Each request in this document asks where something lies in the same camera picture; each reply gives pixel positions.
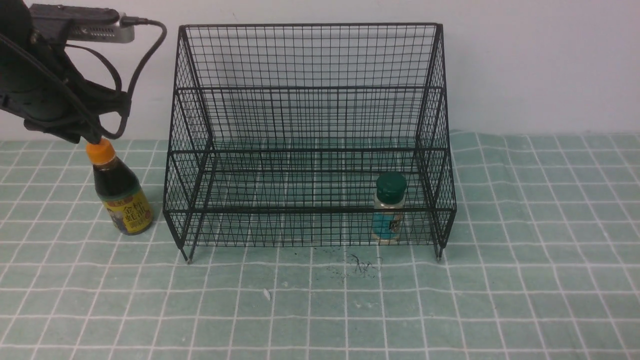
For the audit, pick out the black wire mesh shelf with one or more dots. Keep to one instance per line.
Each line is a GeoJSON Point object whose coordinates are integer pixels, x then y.
{"type": "Point", "coordinates": [279, 132]}

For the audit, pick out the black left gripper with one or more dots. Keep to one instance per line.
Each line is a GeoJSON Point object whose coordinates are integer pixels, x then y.
{"type": "Point", "coordinates": [41, 84]}

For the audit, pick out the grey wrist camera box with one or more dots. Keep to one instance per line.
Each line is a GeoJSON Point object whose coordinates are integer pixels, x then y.
{"type": "Point", "coordinates": [59, 24]}

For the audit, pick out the green checkered tablecloth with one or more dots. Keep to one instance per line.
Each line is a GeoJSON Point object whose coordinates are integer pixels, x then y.
{"type": "Point", "coordinates": [542, 263]}

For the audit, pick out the seasoning jar green lid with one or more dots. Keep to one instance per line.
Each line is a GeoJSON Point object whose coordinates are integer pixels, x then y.
{"type": "Point", "coordinates": [389, 201]}

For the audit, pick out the dark sauce bottle orange cap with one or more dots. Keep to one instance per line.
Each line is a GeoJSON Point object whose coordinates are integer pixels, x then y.
{"type": "Point", "coordinates": [119, 189]}

